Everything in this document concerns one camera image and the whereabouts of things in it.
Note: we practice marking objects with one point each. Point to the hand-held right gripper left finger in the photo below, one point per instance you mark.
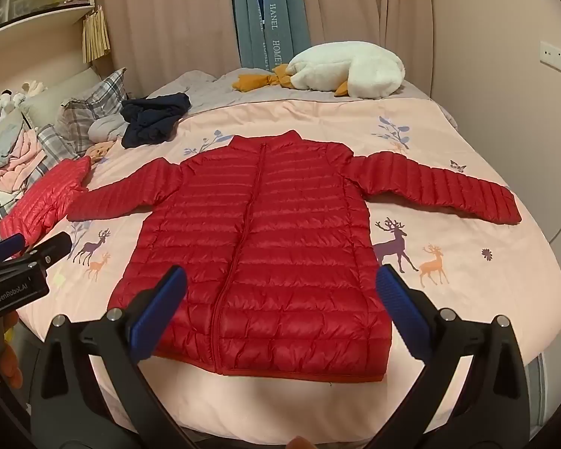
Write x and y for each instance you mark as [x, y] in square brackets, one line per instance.
[159, 308]

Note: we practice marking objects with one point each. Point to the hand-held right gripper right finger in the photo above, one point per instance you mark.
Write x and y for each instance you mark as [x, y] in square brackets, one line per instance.
[397, 308]

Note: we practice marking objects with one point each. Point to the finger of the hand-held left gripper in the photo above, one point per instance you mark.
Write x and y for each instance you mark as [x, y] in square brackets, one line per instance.
[4, 249]
[51, 247]

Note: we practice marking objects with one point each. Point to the red puffer jacket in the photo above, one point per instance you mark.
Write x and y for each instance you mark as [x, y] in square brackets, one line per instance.
[285, 243]

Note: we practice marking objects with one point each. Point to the pink clothes pile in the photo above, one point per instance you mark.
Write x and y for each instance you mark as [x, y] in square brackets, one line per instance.
[21, 161]

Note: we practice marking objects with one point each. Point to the person's right hand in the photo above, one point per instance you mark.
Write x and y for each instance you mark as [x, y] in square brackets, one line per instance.
[300, 443]

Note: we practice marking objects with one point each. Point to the coral puffer jacket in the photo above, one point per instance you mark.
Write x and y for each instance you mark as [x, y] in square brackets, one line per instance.
[42, 201]

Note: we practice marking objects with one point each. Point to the pink deer print duvet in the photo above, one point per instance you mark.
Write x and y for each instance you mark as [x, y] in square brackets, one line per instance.
[472, 299]

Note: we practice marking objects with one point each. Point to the small grey plaid pillow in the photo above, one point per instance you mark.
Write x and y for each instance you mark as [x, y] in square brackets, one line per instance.
[51, 147]

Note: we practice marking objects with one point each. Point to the small orange plush doll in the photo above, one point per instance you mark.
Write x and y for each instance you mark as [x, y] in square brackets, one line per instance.
[100, 152]

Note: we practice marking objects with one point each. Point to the grey cloth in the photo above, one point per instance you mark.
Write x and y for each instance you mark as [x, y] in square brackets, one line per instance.
[105, 128]

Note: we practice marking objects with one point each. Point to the large grey plaid pillow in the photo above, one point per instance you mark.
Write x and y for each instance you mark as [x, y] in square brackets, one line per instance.
[82, 112]

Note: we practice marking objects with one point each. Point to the white and black plush toy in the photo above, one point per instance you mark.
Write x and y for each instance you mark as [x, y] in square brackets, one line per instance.
[7, 100]

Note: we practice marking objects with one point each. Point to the navy blue garment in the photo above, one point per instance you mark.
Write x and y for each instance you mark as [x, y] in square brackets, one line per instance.
[152, 119]

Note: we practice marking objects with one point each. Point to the yellow hanging tassel cloth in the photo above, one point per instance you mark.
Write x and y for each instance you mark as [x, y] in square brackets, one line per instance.
[96, 32]

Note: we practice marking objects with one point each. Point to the grey bed sheet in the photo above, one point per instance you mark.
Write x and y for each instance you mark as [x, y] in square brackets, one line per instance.
[205, 84]

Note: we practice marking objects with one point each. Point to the white goose plush toy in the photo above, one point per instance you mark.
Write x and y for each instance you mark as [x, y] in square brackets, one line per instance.
[346, 68]

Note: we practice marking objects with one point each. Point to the beige curtain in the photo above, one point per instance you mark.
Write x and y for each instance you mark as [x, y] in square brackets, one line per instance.
[168, 18]
[369, 4]

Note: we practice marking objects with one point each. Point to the grey HOME pillow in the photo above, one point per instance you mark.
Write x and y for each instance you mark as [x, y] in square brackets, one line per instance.
[280, 9]

